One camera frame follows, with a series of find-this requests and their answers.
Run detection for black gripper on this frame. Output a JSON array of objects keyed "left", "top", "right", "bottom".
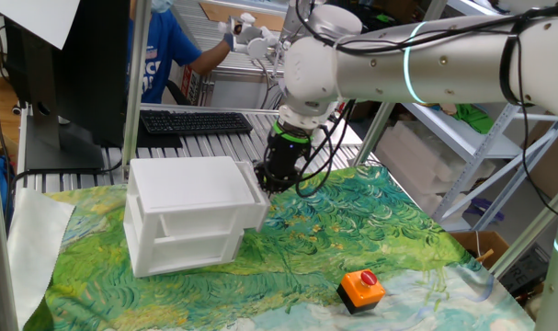
[{"left": 254, "top": 132, "right": 313, "bottom": 198}]

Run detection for white handheld controller device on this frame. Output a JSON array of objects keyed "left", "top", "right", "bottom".
[{"left": 217, "top": 12, "right": 280, "bottom": 61}]

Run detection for bare person forearm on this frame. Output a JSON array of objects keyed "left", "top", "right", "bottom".
[{"left": 190, "top": 39, "right": 233, "bottom": 77}]

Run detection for white plastic drawer cabinet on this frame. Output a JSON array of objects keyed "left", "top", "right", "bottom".
[{"left": 123, "top": 155, "right": 257, "bottom": 279}]

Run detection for green painted landscape tablecloth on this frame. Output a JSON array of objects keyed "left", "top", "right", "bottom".
[{"left": 6, "top": 164, "right": 537, "bottom": 331}]

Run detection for black keyboard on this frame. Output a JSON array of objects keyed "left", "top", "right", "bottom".
[{"left": 139, "top": 109, "right": 254, "bottom": 137}]

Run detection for black office chair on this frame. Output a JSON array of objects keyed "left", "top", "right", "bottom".
[{"left": 165, "top": 79, "right": 193, "bottom": 107}]

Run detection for orange box with red button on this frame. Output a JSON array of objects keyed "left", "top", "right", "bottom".
[{"left": 336, "top": 269, "right": 387, "bottom": 315}]

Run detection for white foam blocks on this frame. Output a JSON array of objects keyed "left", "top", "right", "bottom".
[{"left": 373, "top": 120, "right": 455, "bottom": 206}]

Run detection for flat brown cardboard sheet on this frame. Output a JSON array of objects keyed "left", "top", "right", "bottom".
[{"left": 199, "top": 1, "right": 287, "bottom": 33}]

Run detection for person in blue shirt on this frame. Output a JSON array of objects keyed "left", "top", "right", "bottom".
[{"left": 127, "top": 0, "right": 204, "bottom": 105}]

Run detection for green cloth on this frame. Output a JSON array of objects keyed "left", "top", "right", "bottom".
[{"left": 452, "top": 102, "right": 496, "bottom": 135}]

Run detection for black computer monitor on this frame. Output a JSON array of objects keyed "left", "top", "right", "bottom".
[{"left": 5, "top": 0, "right": 131, "bottom": 172}]

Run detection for brown cardboard box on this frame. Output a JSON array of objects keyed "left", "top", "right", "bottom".
[{"left": 450, "top": 230, "right": 511, "bottom": 270}]

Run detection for grey metal shelf rack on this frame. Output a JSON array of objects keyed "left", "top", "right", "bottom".
[{"left": 351, "top": 0, "right": 558, "bottom": 232}]

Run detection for aluminium diagonal brace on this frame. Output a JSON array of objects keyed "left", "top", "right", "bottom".
[{"left": 488, "top": 182, "right": 558, "bottom": 279}]

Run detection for black box with white print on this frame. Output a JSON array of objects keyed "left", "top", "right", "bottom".
[{"left": 498, "top": 246, "right": 552, "bottom": 296}]

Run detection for white paper sheet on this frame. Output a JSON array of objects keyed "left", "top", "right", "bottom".
[{"left": 0, "top": 0, "right": 81, "bottom": 51}]

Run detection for green flange adapter ring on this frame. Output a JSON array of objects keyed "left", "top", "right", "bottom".
[{"left": 271, "top": 120, "right": 313, "bottom": 145}]

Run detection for black looped gripper cable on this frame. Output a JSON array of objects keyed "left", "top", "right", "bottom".
[{"left": 259, "top": 98, "right": 356, "bottom": 200}]

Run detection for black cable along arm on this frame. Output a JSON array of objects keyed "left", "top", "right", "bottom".
[{"left": 294, "top": 0, "right": 558, "bottom": 57}]

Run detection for black monitor cable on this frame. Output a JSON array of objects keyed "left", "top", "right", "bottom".
[{"left": 4, "top": 158, "right": 124, "bottom": 223}]

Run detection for black hanging cable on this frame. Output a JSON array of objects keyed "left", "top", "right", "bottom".
[{"left": 498, "top": 22, "right": 558, "bottom": 227}]

